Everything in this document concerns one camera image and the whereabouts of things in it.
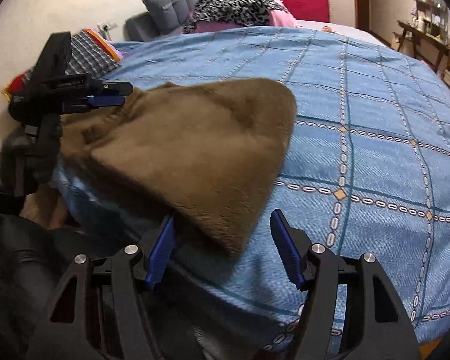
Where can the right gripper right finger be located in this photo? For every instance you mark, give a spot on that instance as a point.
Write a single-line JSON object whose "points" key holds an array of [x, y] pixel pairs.
{"points": [[376, 324]]}

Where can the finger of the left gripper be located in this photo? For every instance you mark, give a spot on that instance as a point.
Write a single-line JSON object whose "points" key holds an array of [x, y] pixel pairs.
{"points": [[97, 102], [110, 88]]}

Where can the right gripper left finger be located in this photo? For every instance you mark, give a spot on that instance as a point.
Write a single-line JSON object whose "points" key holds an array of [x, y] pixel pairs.
{"points": [[99, 308]]}

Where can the brown fleece pants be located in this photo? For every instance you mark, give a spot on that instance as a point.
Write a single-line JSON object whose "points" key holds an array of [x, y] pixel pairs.
{"points": [[207, 153]]}

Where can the black gloved left hand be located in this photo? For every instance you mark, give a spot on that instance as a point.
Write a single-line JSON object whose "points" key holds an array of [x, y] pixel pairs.
{"points": [[28, 157]]}

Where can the plaid folded cloth stack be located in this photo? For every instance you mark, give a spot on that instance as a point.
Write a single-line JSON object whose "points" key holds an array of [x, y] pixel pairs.
{"points": [[90, 56]]}

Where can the grey padded headboard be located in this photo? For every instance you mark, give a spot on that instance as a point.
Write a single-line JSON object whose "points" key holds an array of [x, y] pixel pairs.
{"points": [[162, 18]]}

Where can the leopard print cloth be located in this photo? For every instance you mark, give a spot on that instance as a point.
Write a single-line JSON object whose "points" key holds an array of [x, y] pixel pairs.
{"points": [[232, 7]]}

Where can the blue checked bedspread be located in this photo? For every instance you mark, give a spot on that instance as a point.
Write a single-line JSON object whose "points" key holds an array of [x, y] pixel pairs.
{"points": [[368, 170]]}

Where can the pink pillow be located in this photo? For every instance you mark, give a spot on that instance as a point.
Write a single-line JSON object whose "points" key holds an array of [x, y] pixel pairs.
{"points": [[281, 18]]}

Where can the white bed sheet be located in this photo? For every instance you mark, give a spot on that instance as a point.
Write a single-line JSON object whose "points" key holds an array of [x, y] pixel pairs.
{"points": [[341, 30]]}

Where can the wooden shelf desk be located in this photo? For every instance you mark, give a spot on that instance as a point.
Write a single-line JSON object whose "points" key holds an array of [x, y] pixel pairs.
{"points": [[429, 24]]}

